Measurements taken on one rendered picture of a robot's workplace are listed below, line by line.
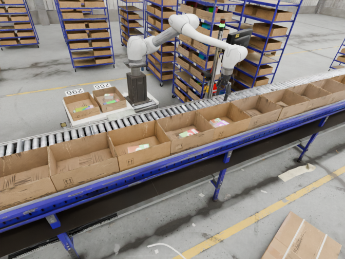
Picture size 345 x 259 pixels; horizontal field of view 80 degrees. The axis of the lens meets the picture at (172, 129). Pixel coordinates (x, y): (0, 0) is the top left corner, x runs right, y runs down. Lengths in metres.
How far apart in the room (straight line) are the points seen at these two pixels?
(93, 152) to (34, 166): 0.39
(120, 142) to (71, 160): 0.38
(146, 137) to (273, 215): 1.63
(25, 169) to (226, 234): 1.82
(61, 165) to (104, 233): 0.91
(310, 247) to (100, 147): 2.03
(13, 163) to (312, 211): 2.84
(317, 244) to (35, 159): 2.44
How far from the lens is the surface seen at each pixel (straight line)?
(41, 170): 1.70
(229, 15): 3.08
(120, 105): 2.40
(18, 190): 1.47
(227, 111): 2.12
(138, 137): 1.74
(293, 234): 2.44
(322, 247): 2.51
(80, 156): 1.71
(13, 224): 1.64
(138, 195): 1.71
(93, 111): 2.33
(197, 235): 2.26
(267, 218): 2.57
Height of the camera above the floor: 2.02
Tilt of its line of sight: 38 degrees down
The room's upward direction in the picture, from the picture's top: 3 degrees clockwise
